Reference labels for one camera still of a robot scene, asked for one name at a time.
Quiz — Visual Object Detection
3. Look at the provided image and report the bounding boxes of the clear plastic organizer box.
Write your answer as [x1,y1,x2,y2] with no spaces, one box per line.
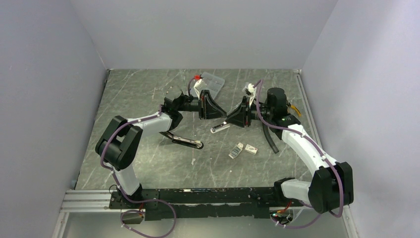
[201,72,225,99]

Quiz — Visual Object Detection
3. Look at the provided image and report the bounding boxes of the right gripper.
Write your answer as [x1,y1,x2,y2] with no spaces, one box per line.
[225,96,273,127]

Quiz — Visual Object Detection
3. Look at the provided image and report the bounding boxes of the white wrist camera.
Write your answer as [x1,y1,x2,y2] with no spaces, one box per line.
[193,75,206,97]
[242,82,257,106]

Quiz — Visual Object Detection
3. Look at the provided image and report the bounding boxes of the aluminium extrusion rail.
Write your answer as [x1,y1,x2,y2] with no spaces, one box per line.
[60,190,111,213]

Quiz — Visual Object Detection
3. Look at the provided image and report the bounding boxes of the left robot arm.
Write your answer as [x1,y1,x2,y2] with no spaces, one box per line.
[95,90,226,208]

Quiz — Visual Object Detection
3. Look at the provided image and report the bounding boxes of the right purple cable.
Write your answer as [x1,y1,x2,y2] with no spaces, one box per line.
[253,78,345,230]

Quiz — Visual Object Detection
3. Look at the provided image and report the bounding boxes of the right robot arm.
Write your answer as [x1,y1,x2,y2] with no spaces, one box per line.
[226,84,354,217]

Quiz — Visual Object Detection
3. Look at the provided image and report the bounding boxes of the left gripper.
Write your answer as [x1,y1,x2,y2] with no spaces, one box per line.
[177,90,226,120]

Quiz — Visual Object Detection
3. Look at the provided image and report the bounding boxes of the staple tray with staples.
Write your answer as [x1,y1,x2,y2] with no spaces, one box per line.
[228,143,244,159]

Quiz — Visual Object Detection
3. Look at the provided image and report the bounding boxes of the black rubber hose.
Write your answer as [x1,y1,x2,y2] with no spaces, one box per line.
[262,123,280,154]

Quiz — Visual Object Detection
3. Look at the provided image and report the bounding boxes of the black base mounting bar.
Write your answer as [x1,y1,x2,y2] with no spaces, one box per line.
[108,187,302,221]

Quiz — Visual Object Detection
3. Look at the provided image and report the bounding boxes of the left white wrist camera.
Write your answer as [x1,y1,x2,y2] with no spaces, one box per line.
[193,75,206,97]

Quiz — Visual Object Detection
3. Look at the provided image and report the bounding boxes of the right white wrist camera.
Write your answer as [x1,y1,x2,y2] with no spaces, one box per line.
[242,82,257,106]

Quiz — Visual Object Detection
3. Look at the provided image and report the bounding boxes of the yellow handled pliers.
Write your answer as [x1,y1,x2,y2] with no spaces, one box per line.
[288,103,302,117]

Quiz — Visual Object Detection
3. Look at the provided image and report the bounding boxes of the white staple box sleeve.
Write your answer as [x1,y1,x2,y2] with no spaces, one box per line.
[245,144,258,155]

